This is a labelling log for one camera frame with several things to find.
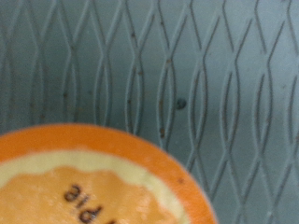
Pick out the orange lid coffee pod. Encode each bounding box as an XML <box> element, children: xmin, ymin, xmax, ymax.
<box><xmin>0</xmin><ymin>122</ymin><xmax>219</xmax><ymax>224</ymax></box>

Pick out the white two-tier turntable shelf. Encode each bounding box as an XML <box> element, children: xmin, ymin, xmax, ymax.
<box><xmin>0</xmin><ymin>0</ymin><xmax>299</xmax><ymax>224</ymax></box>

